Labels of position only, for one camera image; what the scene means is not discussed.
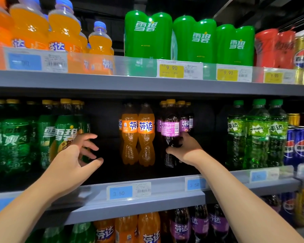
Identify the person's right hand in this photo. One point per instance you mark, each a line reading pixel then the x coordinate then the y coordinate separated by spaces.
pixel 190 151

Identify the person's left hand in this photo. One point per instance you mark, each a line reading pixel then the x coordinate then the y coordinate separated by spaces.
pixel 73 169

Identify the purple label bottle yellow cap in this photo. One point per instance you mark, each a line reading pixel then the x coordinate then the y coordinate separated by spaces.
pixel 159 121
pixel 170 129
pixel 185 124

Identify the yellow cap Sprite tea bottles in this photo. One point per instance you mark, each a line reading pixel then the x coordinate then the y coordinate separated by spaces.
pixel 66 130

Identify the orange soda bottle dark cap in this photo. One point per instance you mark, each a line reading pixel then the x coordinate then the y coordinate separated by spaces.
pixel 129 144
pixel 147 144

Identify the row of dark green bottles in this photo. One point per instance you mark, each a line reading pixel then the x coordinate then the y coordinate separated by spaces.
pixel 15 139

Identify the row of green soda bottles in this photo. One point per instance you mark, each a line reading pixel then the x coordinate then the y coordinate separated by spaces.
pixel 81 235

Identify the row of green-capped lime bottles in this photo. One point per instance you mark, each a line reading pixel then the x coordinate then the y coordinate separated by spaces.
pixel 256 131

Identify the row of purple label bottles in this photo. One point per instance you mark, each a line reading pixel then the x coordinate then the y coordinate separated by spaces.
pixel 180 230

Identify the grey store shelving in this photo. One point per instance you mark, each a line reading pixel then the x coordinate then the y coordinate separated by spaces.
pixel 142 84

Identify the green Sprite multipacks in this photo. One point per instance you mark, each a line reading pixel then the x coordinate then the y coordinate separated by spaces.
pixel 195 48
pixel 147 40
pixel 235 53

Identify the small orange bottle blue cap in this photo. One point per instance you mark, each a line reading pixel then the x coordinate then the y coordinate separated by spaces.
pixel 101 44

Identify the small red cola multipack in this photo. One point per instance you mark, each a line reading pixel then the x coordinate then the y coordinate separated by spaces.
pixel 273 48

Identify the orange soda bottle blue cap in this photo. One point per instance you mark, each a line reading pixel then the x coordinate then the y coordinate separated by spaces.
pixel 65 30
pixel 29 27

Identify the person's left forearm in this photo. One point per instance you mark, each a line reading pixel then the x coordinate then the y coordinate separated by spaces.
pixel 20 222

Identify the person's right forearm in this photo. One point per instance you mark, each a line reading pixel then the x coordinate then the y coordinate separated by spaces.
pixel 243 205

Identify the row of shelf price tags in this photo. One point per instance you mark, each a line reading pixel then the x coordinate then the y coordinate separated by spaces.
pixel 120 192
pixel 25 61

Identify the row of blue red cans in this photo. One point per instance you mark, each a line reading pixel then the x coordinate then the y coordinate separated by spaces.
pixel 296 146

